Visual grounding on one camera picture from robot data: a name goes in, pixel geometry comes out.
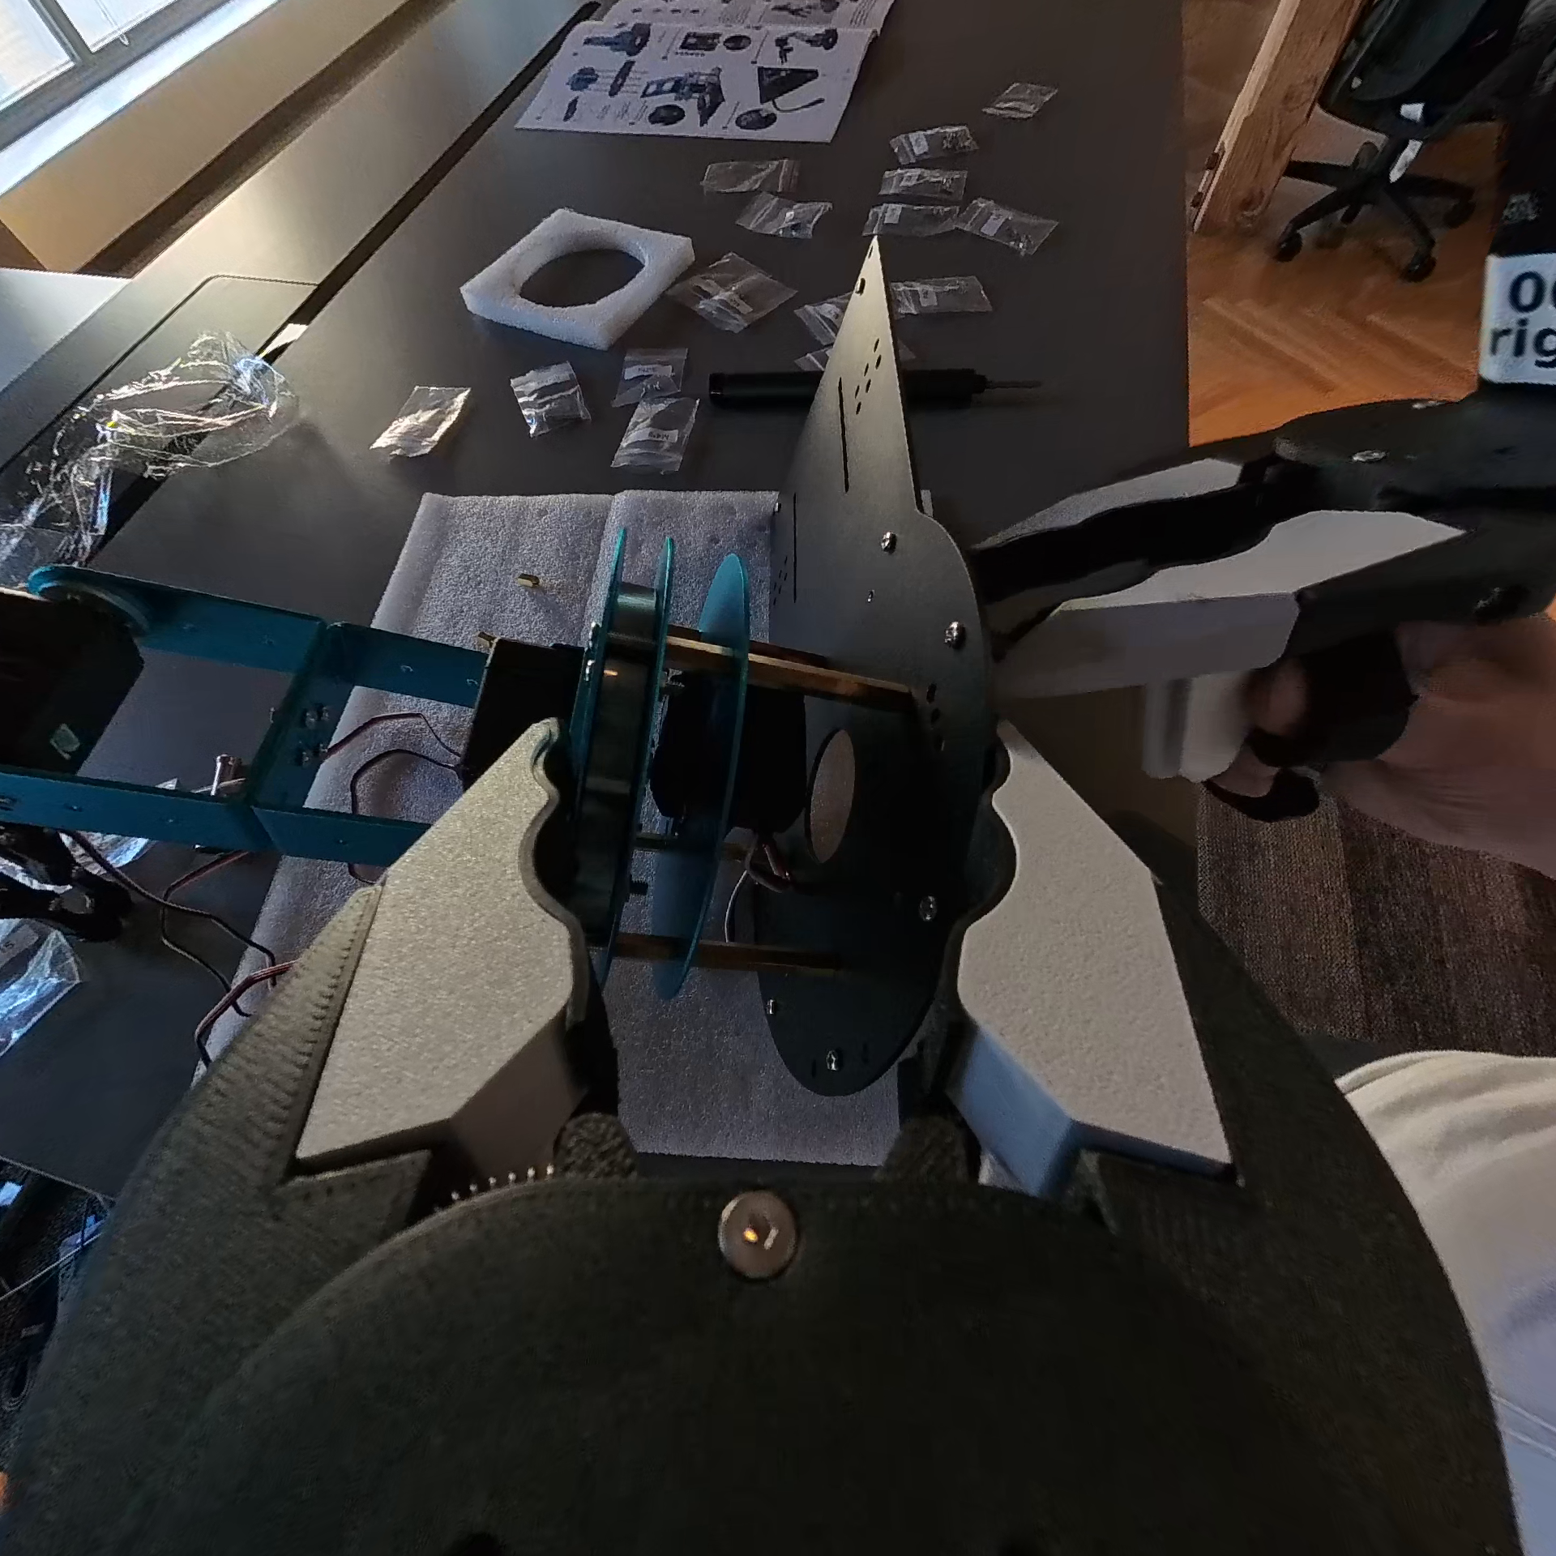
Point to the dark desk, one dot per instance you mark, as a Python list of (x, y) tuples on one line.
[(305, 486)]

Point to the scattered small parts bags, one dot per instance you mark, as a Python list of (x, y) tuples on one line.
[(657, 432)]

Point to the large window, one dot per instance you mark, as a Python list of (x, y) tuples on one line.
[(73, 49)]

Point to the person's white clothing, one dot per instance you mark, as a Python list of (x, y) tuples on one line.
[(1496, 1216)]

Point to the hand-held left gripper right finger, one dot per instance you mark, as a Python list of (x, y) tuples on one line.
[(1094, 973)]

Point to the light grey flat panel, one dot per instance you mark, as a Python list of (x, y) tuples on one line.
[(49, 329)]

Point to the silver cross wrench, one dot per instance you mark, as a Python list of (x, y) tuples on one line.
[(219, 775)]

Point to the black screwdriver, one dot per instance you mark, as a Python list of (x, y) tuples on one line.
[(755, 392)]

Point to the empty clear plastic bag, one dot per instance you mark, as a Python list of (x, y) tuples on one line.
[(36, 973)]

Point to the white square foam frame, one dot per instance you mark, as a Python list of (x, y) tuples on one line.
[(486, 292)]

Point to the printed instruction sheet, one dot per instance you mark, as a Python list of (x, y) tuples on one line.
[(681, 86)]

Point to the white foam sheet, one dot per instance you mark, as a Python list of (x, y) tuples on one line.
[(486, 536)]

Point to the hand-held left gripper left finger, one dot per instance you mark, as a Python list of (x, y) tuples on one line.
[(451, 973)]

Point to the wooden post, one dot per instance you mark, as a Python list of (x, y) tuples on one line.
[(1277, 110)]

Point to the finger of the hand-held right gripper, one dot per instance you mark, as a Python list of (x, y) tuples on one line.
[(1168, 632), (1131, 523)]

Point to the person's right hand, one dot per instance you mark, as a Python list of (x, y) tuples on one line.
[(1483, 742)]

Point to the black office chair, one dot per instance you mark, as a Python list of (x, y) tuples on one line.
[(1386, 182)]

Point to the crumpled clear plastic wrap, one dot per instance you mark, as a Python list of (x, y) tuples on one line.
[(182, 414)]

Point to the blue and black toy robot arm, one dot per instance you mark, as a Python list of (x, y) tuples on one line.
[(875, 571)]

